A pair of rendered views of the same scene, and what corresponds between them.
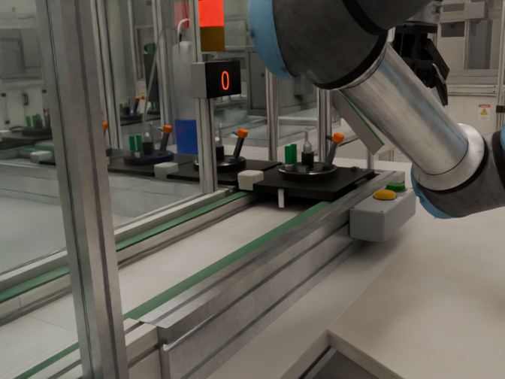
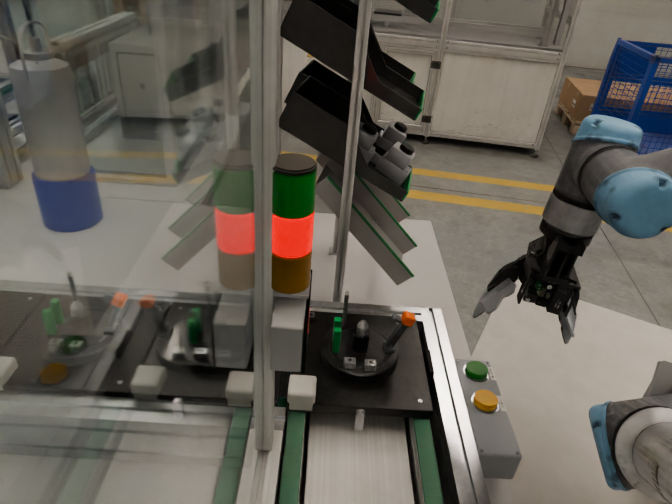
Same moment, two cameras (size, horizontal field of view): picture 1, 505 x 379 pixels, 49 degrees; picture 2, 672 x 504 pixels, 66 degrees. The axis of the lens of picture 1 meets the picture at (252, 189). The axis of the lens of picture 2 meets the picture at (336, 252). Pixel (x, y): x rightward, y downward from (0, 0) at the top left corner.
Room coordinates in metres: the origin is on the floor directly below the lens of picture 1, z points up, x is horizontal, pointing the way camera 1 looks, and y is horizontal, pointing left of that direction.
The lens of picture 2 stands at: (0.73, 0.31, 1.63)
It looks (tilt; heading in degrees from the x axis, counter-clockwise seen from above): 32 degrees down; 326
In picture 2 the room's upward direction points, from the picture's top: 5 degrees clockwise
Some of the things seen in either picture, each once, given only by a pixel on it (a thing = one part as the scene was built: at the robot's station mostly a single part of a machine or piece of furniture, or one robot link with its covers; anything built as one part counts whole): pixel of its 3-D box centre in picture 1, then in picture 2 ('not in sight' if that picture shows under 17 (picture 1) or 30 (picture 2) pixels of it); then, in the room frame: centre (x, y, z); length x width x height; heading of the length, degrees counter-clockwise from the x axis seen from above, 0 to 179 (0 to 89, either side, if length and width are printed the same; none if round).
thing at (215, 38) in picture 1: (212, 39); (289, 265); (1.17, 0.07, 1.28); 0.05 x 0.05 x 0.05
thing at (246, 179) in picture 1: (250, 180); (301, 392); (1.24, 0.00, 0.97); 0.05 x 0.05 x 0.04; 58
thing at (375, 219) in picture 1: (384, 211); (481, 413); (1.08, -0.27, 0.93); 0.21 x 0.07 x 0.06; 148
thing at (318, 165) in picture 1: (307, 171); (359, 351); (1.27, -0.13, 0.98); 0.14 x 0.14 x 0.02
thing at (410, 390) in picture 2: (307, 179); (358, 358); (1.27, -0.13, 0.96); 0.24 x 0.24 x 0.02; 58
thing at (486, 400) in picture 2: (385, 196); (485, 401); (1.08, -0.27, 0.96); 0.04 x 0.04 x 0.02
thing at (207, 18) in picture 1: (210, 13); (291, 228); (1.17, 0.07, 1.33); 0.05 x 0.05 x 0.05
